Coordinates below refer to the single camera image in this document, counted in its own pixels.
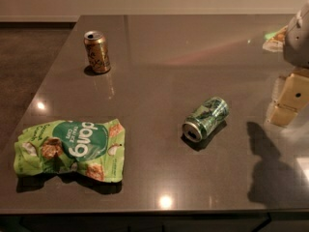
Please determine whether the snack bag at table edge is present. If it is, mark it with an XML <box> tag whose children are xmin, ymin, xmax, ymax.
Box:
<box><xmin>263</xmin><ymin>26</ymin><xmax>288</xmax><ymax>52</ymax></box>

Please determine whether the green rice chip bag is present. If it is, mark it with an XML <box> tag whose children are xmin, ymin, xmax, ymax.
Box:
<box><xmin>14</xmin><ymin>119</ymin><xmax>126</xmax><ymax>183</ymax></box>

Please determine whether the green soda can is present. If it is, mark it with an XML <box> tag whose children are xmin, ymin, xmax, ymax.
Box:
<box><xmin>182</xmin><ymin>97</ymin><xmax>229</xmax><ymax>143</ymax></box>

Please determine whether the orange soda can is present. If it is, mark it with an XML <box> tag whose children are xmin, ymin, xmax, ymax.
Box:
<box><xmin>84</xmin><ymin>30</ymin><xmax>111</xmax><ymax>73</ymax></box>

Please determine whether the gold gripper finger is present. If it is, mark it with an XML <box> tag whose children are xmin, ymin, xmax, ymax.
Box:
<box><xmin>267</xmin><ymin>69</ymin><xmax>309</xmax><ymax>127</ymax></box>

